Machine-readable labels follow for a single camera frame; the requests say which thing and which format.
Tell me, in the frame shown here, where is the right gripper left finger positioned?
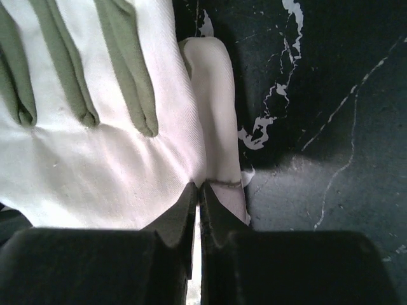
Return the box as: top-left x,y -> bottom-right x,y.
1,183 -> 197,304

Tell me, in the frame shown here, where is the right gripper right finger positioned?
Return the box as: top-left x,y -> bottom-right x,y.
200,183 -> 401,304

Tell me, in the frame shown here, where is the white glove green trim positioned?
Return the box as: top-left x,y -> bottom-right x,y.
1,1 -> 250,229

